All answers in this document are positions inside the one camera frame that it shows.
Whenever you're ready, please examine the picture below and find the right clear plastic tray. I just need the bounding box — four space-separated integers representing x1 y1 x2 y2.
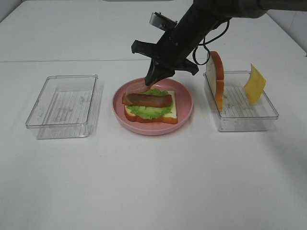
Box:
204 70 279 132

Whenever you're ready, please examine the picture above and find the pink bacon strip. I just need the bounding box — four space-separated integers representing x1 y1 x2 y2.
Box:
125 78 154 95

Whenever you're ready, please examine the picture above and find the toast bread slice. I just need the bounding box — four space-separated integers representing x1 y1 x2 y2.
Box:
124 89 178 124
205 51 224 112

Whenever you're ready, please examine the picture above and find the clear plastic tray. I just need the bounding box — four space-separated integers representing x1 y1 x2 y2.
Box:
25 74 104 139
204 70 279 132

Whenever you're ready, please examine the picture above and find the green lettuce leaf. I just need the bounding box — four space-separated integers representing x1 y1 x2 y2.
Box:
124 88 177 120

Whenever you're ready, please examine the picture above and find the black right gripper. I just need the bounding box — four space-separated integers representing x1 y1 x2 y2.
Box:
131 0 221 86

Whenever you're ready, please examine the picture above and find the left clear plastic tray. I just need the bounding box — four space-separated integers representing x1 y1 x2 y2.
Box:
25 74 104 139

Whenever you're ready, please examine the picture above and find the yellow cheese slice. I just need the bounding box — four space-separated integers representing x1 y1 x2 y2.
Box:
244 63 266 105

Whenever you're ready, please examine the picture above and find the pink round plate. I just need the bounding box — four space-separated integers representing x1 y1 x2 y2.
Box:
112 79 194 136

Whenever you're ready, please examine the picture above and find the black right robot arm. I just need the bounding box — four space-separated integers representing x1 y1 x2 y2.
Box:
131 0 307 85

